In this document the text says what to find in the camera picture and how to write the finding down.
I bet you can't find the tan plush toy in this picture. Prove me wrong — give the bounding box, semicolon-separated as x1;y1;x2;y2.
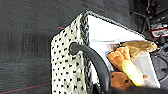
120;40;159;61

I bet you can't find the yellow-green toy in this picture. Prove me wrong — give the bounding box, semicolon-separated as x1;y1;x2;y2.
121;59;145;87

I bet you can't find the orange plush toy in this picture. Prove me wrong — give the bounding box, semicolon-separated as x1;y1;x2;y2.
106;46;150;91

